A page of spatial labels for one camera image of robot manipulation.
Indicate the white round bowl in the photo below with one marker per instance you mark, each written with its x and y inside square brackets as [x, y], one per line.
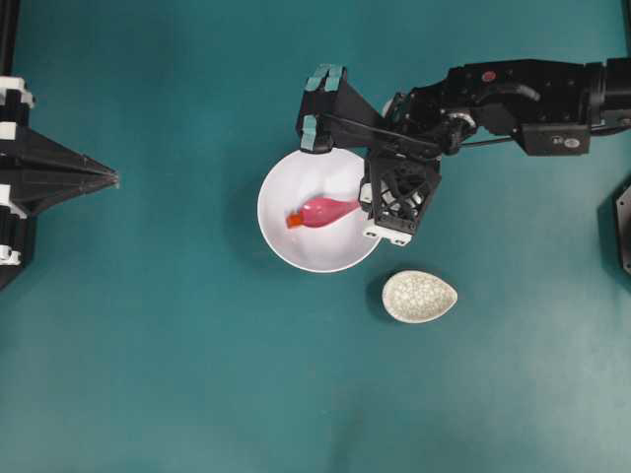
[291, 183]

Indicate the right gripper teal finger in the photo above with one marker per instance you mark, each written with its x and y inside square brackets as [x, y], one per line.
[326, 77]
[309, 133]

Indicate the black aluminium frame rail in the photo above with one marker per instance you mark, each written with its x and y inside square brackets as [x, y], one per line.
[9, 17]

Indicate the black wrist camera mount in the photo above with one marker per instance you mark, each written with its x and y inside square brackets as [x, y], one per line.
[395, 193]

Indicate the pink spoon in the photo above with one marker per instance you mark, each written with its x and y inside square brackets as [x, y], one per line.
[319, 212]

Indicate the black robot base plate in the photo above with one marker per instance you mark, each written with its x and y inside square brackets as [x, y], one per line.
[613, 218]

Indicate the speckled egg-shaped dish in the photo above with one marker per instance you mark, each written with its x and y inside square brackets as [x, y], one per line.
[413, 296]

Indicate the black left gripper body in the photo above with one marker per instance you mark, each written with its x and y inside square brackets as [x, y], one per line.
[36, 174]

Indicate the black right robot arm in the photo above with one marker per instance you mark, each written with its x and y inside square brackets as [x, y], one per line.
[548, 108]

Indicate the red block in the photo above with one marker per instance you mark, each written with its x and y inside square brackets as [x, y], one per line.
[295, 220]

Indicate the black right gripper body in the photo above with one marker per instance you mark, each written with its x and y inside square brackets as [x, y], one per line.
[410, 127]

